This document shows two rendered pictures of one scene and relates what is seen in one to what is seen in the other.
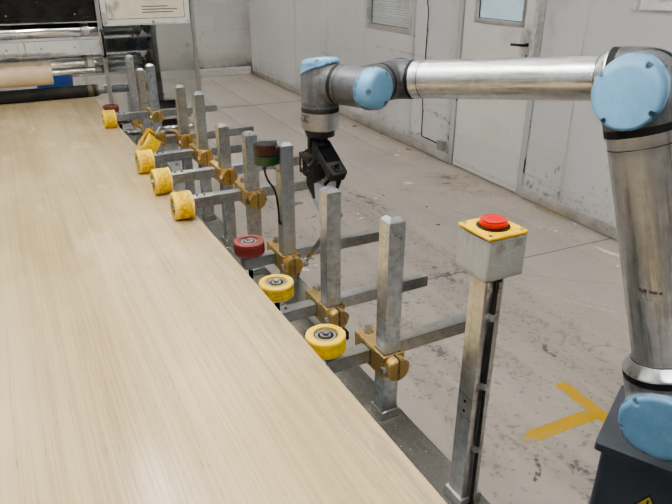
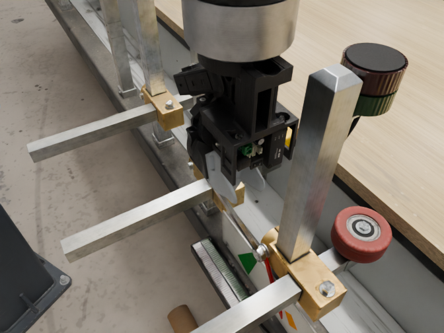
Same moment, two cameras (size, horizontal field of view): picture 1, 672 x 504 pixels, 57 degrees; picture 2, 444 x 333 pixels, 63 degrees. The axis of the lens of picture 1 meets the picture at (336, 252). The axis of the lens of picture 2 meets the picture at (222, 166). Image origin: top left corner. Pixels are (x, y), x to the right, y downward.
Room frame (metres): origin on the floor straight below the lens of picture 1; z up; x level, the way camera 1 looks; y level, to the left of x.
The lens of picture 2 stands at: (1.77, 0.01, 1.34)
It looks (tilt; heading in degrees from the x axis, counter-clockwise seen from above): 46 degrees down; 177
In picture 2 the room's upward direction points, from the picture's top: straight up
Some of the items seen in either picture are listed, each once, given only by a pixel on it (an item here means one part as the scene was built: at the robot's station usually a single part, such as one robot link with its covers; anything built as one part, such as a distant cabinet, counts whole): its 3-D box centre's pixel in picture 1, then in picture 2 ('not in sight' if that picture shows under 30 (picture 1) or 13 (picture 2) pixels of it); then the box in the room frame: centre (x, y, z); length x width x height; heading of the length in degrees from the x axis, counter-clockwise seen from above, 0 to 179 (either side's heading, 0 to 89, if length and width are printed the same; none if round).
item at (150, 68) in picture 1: (156, 118); not in sight; (2.81, 0.82, 0.93); 0.03 x 0.03 x 0.48; 28
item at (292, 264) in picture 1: (283, 257); (300, 267); (1.50, 0.14, 0.85); 0.13 x 0.06 x 0.05; 28
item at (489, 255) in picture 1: (490, 250); not in sight; (0.81, -0.22, 1.18); 0.07 x 0.07 x 0.08; 28
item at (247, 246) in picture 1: (250, 258); (353, 246); (1.48, 0.23, 0.85); 0.08 x 0.08 x 0.11
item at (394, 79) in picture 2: (265, 148); (371, 67); (1.46, 0.17, 1.16); 0.06 x 0.06 x 0.02
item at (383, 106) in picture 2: (266, 158); (364, 89); (1.46, 0.17, 1.13); 0.06 x 0.06 x 0.02
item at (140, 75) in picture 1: (145, 118); not in sight; (3.04, 0.94, 0.88); 0.03 x 0.03 x 0.48; 28
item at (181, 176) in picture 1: (235, 168); not in sight; (1.98, 0.34, 0.95); 0.50 x 0.04 x 0.04; 118
